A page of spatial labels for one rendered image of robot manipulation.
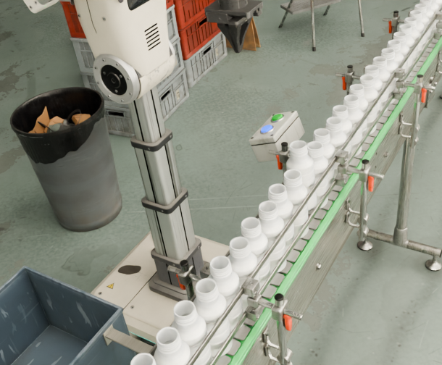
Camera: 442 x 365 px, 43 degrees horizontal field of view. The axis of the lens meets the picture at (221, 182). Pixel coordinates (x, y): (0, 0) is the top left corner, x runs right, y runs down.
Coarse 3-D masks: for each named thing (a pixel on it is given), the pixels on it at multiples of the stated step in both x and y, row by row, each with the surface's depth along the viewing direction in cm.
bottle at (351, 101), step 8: (352, 96) 144; (344, 104) 143; (352, 104) 142; (352, 112) 143; (360, 112) 144; (352, 120) 143; (352, 128) 144; (360, 128) 146; (360, 136) 147; (352, 144) 147; (352, 152) 149; (360, 152) 150
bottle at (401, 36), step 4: (396, 32) 171; (400, 32) 171; (396, 36) 169; (400, 36) 168; (404, 36) 169; (400, 40) 169; (404, 40) 169; (404, 44) 170; (404, 48) 170; (408, 48) 171; (404, 52) 170; (408, 52) 171; (404, 56) 171; (404, 64) 173; (404, 68) 174
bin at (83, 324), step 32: (0, 288) 133; (32, 288) 142; (64, 288) 133; (0, 320) 135; (32, 320) 145; (64, 320) 144; (96, 320) 134; (0, 352) 138; (32, 352) 144; (64, 352) 143; (96, 352) 120; (128, 352) 131
